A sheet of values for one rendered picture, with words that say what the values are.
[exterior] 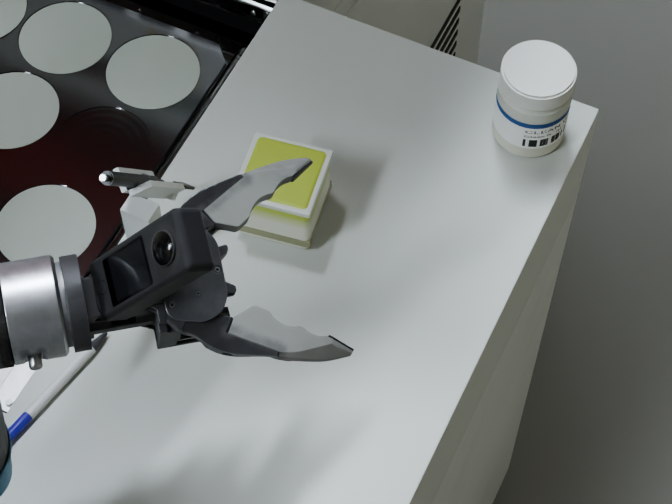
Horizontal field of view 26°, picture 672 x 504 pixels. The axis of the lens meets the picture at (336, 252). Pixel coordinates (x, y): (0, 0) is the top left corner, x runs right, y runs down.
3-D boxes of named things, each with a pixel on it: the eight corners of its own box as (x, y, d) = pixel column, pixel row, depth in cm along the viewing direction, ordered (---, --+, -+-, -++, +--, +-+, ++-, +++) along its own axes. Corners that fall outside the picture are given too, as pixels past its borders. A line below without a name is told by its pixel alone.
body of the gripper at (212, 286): (214, 245, 114) (60, 271, 112) (222, 214, 106) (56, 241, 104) (233, 339, 113) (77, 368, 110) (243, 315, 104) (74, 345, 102)
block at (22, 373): (36, 352, 139) (30, 338, 136) (67, 366, 138) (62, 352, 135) (-10, 422, 135) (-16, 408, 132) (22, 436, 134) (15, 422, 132)
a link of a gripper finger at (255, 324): (343, 361, 112) (234, 310, 111) (356, 346, 106) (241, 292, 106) (327, 398, 111) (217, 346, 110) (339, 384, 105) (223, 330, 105)
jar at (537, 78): (507, 91, 144) (517, 28, 136) (574, 116, 143) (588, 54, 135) (480, 143, 141) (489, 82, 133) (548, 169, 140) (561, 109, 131)
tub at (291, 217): (259, 172, 139) (255, 130, 134) (334, 191, 138) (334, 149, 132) (233, 235, 136) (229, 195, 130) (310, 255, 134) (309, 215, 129)
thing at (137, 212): (156, 211, 137) (140, 126, 126) (193, 226, 136) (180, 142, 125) (124, 261, 134) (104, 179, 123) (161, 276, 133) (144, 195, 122)
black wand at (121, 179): (107, 187, 117) (112, 173, 117) (92, 181, 117) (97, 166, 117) (192, 194, 137) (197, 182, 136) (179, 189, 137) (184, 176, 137)
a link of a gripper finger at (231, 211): (275, 155, 115) (195, 235, 112) (284, 129, 109) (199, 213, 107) (304, 181, 115) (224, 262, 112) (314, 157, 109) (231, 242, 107)
